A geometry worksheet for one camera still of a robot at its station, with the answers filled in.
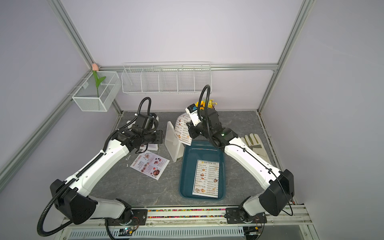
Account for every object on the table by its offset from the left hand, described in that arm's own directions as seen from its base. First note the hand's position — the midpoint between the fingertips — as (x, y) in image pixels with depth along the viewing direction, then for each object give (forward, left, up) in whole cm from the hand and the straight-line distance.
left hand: (160, 136), depth 78 cm
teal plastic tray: (+2, -22, -21) cm, 31 cm away
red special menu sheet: (-5, +10, -22) cm, 25 cm away
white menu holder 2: (-2, -7, -10) cm, 12 cm away
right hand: (+2, -15, +8) cm, 17 cm away
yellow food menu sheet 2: (-17, -24, -22) cm, 36 cm away
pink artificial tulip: (+37, +39, +11) cm, 55 cm away
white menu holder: (-10, +4, +6) cm, 13 cm away
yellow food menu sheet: (+1, -11, +3) cm, 12 cm away
